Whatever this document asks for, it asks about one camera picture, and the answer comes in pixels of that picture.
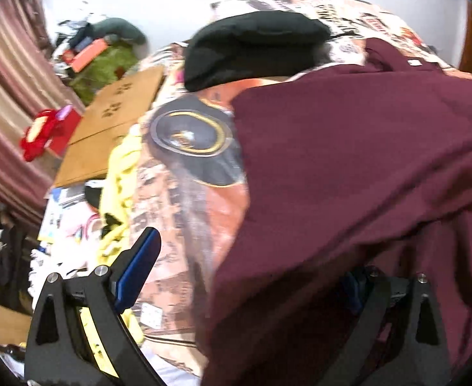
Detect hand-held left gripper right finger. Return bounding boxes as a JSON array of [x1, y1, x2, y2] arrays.
[[316, 265, 453, 386]]

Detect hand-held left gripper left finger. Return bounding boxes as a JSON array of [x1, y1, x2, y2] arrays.
[[24, 227, 165, 386]]

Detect maroon garment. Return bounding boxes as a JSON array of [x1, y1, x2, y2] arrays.
[[198, 37, 472, 386]]

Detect yellow cloth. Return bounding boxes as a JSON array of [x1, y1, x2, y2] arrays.
[[79, 131, 146, 379]]

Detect pile of papers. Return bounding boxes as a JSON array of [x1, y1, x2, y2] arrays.
[[38, 181, 104, 246]]

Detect printed blanket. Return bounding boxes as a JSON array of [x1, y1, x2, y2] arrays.
[[129, 0, 472, 375]]

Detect brown cardboard box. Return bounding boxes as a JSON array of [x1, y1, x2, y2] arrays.
[[54, 66, 165, 189]]

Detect dark printed garment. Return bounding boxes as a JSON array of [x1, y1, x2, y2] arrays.
[[0, 205, 31, 310]]

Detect red box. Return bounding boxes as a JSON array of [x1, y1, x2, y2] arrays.
[[47, 105, 83, 157]]

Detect green cloth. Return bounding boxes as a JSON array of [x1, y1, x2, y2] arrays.
[[69, 42, 140, 107]]

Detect orange box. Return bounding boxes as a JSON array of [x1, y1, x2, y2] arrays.
[[72, 39, 108, 74]]

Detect striped curtain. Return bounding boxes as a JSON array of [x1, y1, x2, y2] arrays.
[[0, 0, 86, 218]]

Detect black cloth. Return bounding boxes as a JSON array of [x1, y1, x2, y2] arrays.
[[183, 10, 331, 93]]

